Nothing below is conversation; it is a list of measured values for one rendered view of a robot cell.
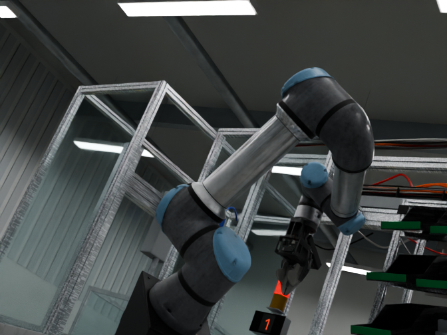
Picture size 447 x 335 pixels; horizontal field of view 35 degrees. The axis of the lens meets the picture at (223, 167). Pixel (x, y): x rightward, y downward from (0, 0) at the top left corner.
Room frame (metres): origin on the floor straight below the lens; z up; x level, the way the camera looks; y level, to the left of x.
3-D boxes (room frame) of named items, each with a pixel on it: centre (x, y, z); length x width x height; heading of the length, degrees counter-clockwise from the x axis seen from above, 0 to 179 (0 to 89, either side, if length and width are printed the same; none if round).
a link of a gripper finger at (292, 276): (1.89, -0.29, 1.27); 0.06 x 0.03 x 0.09; 136
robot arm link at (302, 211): (1.90, -0.28, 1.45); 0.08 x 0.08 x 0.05
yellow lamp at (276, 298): (2.31, -0.34, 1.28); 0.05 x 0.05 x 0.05
